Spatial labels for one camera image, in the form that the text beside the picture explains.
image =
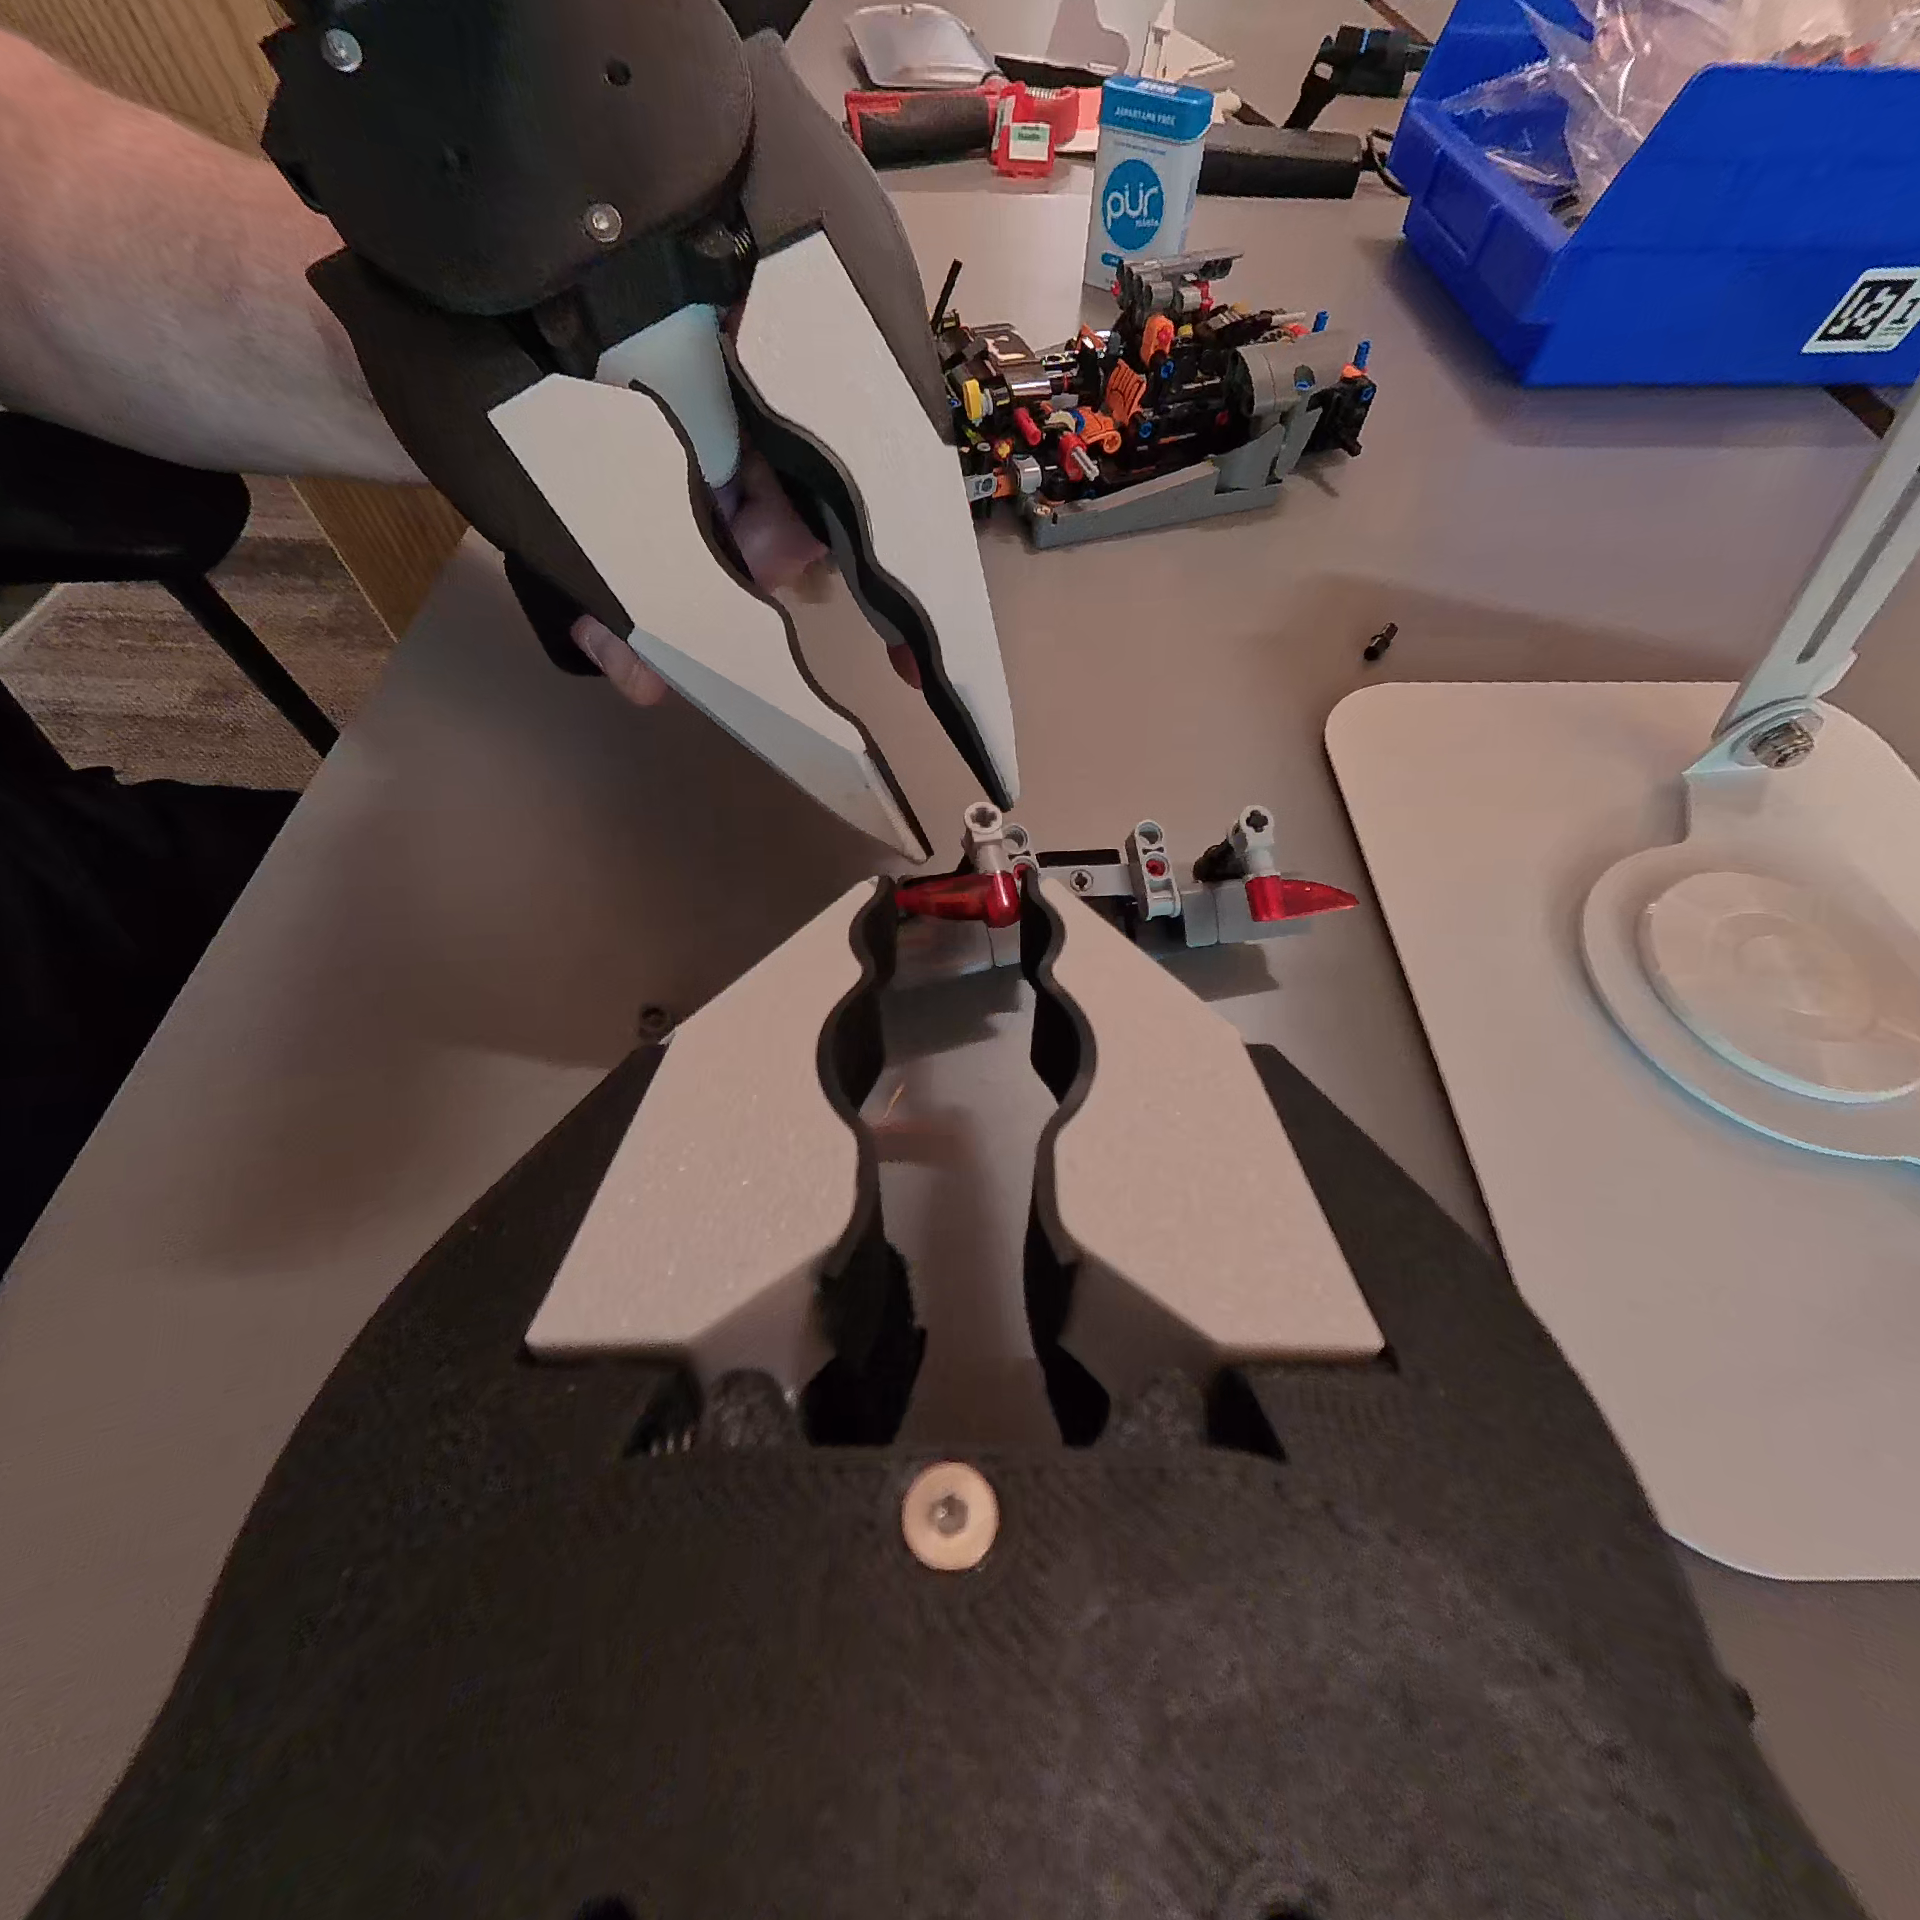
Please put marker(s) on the white blue mint pouch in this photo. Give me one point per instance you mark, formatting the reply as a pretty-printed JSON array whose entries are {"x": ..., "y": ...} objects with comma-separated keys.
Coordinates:
[{"x": 1148, "y": 195}]

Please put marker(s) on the clear plastic bags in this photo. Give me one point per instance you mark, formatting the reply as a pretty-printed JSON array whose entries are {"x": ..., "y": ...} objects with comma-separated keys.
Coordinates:
[{"x": 1621, "y": 89}]

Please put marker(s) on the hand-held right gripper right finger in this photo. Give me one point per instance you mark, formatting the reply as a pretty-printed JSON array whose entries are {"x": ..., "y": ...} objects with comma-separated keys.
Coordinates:
[{"x": 1215, "y": 1200}]

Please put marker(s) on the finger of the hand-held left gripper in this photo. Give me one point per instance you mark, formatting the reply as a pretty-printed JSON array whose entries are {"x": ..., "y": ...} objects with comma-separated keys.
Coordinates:
[
  {"x": 884, "y": 451},
  {"x": 645, "y": 523}
]

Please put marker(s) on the lego car chassis assembly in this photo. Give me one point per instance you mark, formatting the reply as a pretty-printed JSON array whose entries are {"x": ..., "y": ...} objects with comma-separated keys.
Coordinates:
[{"x": 1154, "y": 405}]

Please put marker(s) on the silver foil pouch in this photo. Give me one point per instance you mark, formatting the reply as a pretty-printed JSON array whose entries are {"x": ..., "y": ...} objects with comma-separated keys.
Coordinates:
[{"x": 914, "y": 42}]

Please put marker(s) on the blue plastic bin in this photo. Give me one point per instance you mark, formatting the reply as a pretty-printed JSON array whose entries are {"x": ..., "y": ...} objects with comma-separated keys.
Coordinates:
[{"x": 1680, "y": 283}]

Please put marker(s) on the grey lego subassembly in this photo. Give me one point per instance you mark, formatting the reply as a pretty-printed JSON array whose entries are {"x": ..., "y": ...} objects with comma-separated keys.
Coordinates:
[{"x": 1200, "y": 908}]

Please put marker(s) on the black cylinder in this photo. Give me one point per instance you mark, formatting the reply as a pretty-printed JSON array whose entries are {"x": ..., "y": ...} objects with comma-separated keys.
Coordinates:
[{"x": 1282, "y": 157}]

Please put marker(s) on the white metal book stand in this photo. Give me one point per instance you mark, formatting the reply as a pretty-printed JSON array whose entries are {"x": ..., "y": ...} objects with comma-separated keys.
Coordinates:
[{"x": 1575, "y": 1200}]

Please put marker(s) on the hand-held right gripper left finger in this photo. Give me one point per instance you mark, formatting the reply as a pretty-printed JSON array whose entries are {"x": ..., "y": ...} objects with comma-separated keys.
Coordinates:
[{"x": 704, "y": 1184}]

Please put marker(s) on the light grey lego connector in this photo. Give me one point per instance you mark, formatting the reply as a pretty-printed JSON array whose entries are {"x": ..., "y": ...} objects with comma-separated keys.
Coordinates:
[{"x": 984, "y": 833}]

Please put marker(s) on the white folded paper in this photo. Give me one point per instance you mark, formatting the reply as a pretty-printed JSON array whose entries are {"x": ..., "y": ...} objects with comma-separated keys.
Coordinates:
[{"x": 1124, "y": 29}]

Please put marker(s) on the red translucent lego wedge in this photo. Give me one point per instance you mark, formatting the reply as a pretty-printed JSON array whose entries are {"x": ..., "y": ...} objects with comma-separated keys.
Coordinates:
[{"x": 953, "y": 897}]

